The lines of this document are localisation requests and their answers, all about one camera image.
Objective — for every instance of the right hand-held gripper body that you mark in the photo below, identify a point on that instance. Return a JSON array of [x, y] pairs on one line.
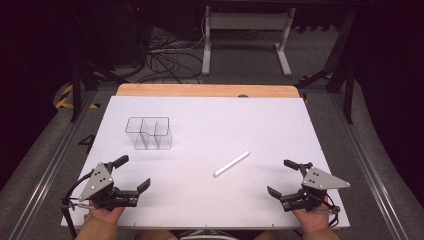
[[316, 181]]

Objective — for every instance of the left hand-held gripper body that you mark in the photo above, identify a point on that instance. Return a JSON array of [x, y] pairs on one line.
[[100, 186]]

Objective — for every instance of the clear plastic compartment organizer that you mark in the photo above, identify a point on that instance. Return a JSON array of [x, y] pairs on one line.
[[149, 133]]

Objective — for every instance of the white pen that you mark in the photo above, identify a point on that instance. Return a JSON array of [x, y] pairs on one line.
[[231, 163]]

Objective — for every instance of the person's left hand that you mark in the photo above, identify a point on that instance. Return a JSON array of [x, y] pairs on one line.
[[107, 214]]

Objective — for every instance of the person's right hand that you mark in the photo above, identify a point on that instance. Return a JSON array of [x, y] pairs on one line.
[[310, 220]]

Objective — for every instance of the white paper sheet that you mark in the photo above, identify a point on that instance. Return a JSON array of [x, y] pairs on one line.
[[206, 133]]

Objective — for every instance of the yellow black hazard tape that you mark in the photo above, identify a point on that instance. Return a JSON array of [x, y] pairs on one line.
[[65, 100]]

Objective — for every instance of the black metal stand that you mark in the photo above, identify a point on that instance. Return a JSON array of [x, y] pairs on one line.
[[80, 80], [343, 73]]

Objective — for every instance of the wooden table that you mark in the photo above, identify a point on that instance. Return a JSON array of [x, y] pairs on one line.
[[206, 90]]

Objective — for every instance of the small black bracket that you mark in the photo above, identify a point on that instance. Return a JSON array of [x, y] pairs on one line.
[[87, 141]]

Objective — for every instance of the aluminium rail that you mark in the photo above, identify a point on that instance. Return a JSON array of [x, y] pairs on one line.
[[50, 170], [370, 166]]

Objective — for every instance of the white metal desk frame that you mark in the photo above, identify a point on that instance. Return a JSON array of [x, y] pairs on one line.
[[246, 21]]

